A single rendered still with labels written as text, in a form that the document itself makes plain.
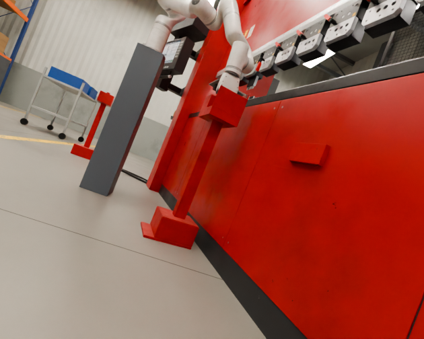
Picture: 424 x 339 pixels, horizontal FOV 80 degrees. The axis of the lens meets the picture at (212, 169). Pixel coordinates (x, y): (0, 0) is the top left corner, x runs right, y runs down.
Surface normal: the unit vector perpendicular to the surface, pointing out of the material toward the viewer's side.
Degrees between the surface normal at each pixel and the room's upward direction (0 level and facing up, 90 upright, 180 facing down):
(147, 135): 90
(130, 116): 90
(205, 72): 90
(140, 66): 90
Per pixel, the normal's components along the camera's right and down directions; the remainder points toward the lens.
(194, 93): 0.36, 0.14
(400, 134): -0.85, -0.35
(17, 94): 0.17, 0.06
